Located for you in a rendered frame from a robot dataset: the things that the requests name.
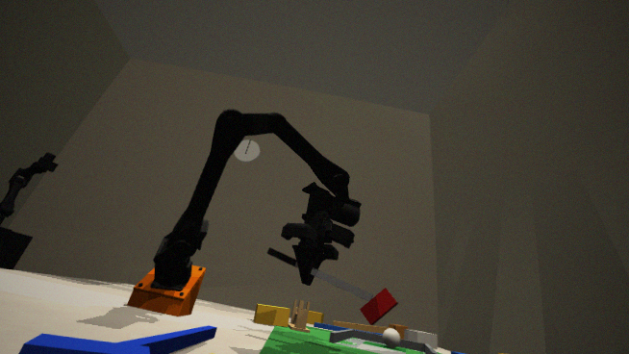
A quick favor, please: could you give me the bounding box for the green flat mat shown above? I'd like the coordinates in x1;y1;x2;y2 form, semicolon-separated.
260;325;378;354

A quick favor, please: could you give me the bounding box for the white ball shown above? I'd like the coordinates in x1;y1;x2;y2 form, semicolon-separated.
383;328;401;348

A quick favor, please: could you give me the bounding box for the red putter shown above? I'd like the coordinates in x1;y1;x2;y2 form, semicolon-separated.
266;248;397;325

